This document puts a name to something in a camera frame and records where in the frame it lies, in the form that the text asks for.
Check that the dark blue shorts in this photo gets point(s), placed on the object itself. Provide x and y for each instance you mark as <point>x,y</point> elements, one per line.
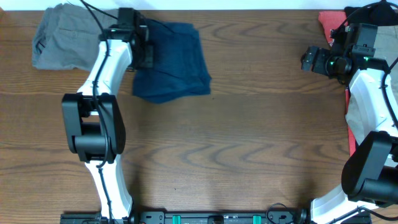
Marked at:
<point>179,67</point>

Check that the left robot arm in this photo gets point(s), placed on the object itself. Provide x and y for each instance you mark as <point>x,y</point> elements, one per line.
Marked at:
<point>93,122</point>

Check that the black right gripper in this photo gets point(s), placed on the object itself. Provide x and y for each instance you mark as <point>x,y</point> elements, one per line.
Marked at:
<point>308,59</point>

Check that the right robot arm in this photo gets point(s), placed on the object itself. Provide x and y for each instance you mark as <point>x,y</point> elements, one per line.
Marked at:
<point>369,177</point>

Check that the red printed t-shirt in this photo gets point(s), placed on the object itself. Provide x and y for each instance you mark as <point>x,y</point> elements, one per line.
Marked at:
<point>332,20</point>

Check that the beige khaki shorts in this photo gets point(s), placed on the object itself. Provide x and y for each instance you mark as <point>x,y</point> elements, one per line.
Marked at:
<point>386,48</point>

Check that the black garment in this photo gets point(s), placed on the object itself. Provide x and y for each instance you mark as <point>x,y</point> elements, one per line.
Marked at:
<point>378,14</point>

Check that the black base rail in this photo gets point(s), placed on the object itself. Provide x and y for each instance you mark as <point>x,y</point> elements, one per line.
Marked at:
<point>274,216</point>

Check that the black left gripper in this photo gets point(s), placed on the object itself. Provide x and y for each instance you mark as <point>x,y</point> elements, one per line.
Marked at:
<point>144,54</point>

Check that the folded grey shorts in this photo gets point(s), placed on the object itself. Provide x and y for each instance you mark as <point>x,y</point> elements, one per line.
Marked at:
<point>66,38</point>

